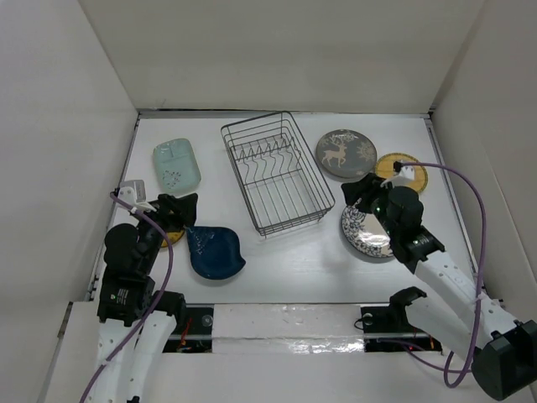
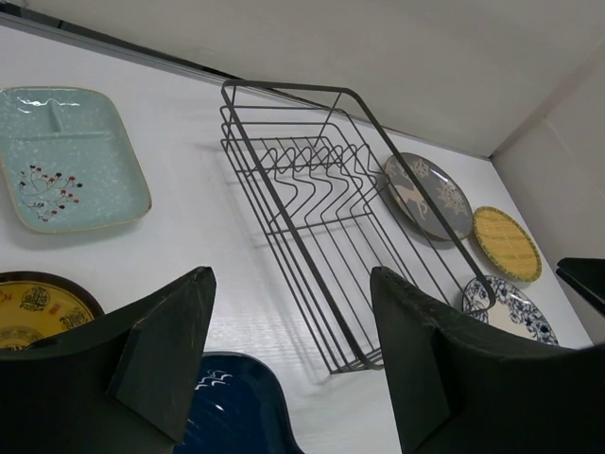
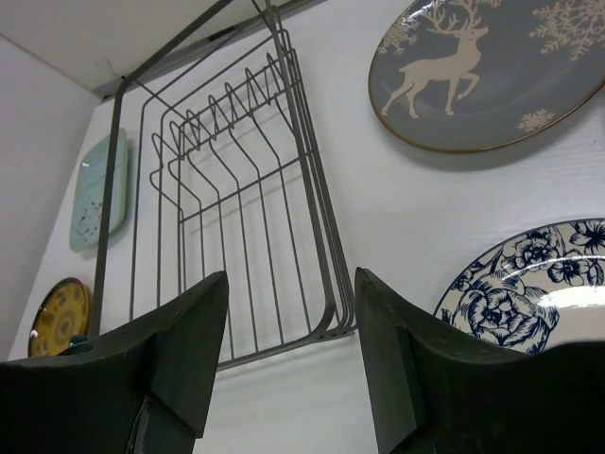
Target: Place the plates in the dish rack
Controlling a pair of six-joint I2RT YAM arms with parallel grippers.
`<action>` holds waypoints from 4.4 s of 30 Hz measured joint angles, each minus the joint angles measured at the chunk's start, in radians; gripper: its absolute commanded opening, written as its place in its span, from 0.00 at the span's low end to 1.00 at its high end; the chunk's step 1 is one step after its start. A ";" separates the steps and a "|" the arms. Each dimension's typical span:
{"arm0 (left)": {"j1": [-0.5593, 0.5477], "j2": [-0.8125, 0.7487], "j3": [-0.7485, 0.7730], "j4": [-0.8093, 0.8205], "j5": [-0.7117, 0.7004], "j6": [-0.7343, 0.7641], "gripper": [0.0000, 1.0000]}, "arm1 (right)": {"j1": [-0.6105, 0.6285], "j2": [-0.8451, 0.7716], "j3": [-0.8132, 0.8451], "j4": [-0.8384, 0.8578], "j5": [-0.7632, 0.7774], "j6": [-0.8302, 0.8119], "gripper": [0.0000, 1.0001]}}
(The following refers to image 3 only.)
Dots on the grey reindeer plate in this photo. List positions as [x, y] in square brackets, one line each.
[461, 76]

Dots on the blue floral white plate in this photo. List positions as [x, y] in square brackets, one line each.
[533, 291]

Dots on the dark blue plate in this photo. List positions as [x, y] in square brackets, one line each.
[78, 341]

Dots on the yellow brown patterned plate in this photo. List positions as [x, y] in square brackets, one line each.
[63, 314]

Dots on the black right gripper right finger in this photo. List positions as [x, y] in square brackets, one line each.
[435, 389]

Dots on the grey wire dish rack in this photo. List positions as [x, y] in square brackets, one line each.
[214, 165]

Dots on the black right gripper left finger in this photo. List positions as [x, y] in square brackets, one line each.
[144, 387]

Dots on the light green rectangular plate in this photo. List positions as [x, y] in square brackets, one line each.
[89, 193]

